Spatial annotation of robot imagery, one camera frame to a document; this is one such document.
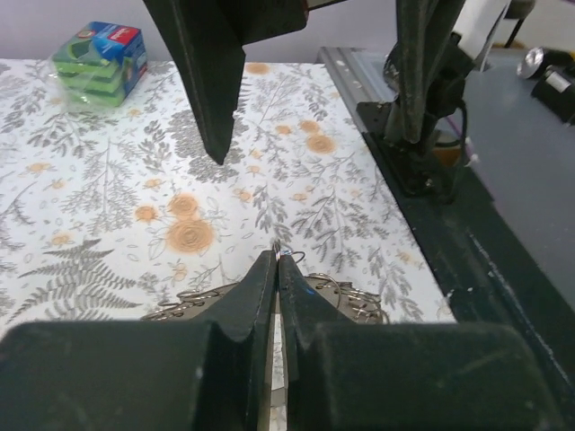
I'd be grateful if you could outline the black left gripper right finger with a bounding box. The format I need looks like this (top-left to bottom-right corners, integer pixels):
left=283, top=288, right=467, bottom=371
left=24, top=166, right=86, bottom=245
left=278, top=256, right=566, bottom=430

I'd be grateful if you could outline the aluminium frame rail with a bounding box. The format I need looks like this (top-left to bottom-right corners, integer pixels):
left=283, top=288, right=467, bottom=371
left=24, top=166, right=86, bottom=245
left=317, top=47, right=395, bottom=116

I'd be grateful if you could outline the black green device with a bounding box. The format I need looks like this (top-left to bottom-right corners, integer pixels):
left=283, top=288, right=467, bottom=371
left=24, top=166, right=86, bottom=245
left=517, top=47, right=574, bottom=126

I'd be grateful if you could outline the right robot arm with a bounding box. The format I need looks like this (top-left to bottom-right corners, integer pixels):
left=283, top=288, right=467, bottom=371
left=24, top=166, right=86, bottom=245
left=146, top=1, right=478, bottom=202

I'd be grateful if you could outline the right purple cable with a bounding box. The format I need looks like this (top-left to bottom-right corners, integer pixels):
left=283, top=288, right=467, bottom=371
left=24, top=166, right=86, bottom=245
left=448, top=116, right=482, bottom=167

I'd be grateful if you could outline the floral table mat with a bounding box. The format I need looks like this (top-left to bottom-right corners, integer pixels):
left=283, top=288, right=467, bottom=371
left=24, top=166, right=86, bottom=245
left=1, top=59, right=455, bottom=342

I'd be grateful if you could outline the blue red small box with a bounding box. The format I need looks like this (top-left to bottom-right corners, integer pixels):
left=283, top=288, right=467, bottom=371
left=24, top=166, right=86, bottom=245
left=50, top=22, right=147, bottom=107

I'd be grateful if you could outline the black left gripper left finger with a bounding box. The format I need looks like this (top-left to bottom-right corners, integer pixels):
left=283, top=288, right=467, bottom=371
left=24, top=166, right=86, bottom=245
left=0, top=250, right=278, bottom=431

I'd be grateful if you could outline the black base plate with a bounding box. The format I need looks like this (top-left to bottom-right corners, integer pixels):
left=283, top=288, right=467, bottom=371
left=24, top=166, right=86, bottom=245
left=356, top=102, right=574, bottom=413

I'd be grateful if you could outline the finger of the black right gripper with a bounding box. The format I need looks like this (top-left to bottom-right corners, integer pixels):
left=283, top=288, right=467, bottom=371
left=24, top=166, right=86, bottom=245
left=394, top=0, right=464, bottom=144
left=145, top=0, right=308, bottom=164

